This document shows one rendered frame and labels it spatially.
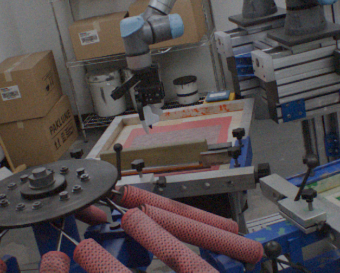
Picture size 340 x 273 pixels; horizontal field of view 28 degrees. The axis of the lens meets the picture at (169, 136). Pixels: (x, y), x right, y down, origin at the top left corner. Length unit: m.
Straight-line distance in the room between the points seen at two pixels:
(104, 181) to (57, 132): 4.31
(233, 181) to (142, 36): 0.52
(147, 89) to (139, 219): 0.87
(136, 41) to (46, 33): 4.15
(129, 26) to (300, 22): 0.67
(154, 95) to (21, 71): 3.27
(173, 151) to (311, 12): 0.70
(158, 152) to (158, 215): 0.84
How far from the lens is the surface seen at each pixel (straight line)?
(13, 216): 1.28
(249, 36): 2.90
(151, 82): 2.11
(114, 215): 1.83
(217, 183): 1.92
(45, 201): 1.31
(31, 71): 5.32
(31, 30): 6.23
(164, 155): 2.19
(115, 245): 1.71
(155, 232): 1.27
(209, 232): 1.42
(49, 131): 5.50
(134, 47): 2.07
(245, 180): 1.91
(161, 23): 2.10
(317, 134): 2.83
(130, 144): 2.58
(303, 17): 2.44
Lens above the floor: 1.79
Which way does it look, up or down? 19 degrees down
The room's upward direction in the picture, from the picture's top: 12 degrees counter-clockwise
